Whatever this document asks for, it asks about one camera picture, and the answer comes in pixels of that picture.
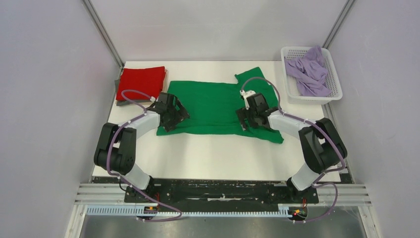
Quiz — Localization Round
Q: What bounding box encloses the white cable duct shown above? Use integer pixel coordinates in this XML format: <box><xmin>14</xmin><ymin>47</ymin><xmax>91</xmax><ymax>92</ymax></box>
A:
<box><xmin>86</xmin><ymin>205</ymin><xmax>292</xmax><ymax>218</ymax></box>

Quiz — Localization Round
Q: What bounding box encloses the white plastic basket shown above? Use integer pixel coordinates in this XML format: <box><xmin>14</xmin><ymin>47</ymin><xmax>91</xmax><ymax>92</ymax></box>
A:
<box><xmin>281</xmin><ymin>46</ymin><xmax>343</xmax><ymax>105</ymax></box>

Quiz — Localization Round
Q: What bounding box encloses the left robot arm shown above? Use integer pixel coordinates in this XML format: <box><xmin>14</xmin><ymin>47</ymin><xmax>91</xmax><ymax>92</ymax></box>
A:
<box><xmin>93</xmin><ymin>93</ymin><xmax>190</xmax><ymax>202</ymax></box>

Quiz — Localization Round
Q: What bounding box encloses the purple t-shirt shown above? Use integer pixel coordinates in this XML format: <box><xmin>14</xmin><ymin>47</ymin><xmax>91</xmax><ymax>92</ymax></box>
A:
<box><xmin>285</xmin><ymin>46</ymin><xmax>331</xmax><ymax>97</ymax></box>

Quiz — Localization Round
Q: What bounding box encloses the aluminium rail frame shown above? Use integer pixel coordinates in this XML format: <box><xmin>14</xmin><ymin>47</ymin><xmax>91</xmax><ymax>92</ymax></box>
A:
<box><xmin>74</xmin><ymin>105</ymin><xmax>372</xmax><ymax>208</ymax></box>

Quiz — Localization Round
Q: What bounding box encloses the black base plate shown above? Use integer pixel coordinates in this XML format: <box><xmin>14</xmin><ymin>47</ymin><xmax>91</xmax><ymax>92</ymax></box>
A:
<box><xmin>145</xmin><ymin>178</ymin><xmax>319</xmax><ymax>212</ymax></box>

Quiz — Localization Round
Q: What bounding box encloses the folded red t-shirt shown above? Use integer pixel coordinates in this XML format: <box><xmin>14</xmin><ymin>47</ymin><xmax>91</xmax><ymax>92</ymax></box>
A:
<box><xmin>116</xmin><ymin>66</ymin><xmax>166</xmax><ymax>101</ymax></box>

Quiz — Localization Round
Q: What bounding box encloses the right corner metal strut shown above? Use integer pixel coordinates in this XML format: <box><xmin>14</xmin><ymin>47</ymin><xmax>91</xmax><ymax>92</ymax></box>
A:
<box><xmin>322</xmin><ymin>0</ymin><xmax>356</xmax><ymax>49</ymax></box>

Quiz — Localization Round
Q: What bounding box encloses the green t-shirt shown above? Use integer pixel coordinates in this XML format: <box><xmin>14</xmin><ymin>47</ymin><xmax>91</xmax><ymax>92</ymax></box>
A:
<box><xmin>156</xmin><ymin>67</ymin><xmax>284</xmax><ymax>144</ymax></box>

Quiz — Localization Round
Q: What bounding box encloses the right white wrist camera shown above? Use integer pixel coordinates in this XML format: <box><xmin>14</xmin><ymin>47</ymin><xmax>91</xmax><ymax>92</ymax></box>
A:
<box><xmin>240</xmin><ymin>90</ymin><xmax>256</xmax><ymax>101</ymax></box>

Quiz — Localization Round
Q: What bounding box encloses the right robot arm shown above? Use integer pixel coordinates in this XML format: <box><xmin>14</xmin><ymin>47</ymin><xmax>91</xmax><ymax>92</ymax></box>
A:
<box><xmin>236</xmin><ymin>90</ymin><xmax>348</xmax><ymax>202</ymax></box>

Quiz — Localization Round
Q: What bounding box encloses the corner metal strut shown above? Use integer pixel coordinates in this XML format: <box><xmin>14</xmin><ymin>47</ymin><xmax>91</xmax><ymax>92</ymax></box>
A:
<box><xmin>322</xmin><ymin>0</ymin><xmax>356</xmax><ymax>49</ymax></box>
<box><xmin>81</xmin><ymin>0</ymin><xmax>124</xmax><ymax>69</ymax></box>

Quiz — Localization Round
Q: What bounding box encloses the left corner metal strut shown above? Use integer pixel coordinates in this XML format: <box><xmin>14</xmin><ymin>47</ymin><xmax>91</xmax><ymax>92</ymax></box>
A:
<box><xmin>81</xmin><ymin>0</ymin><xmax>124</xmax><ymax>69</ymax></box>

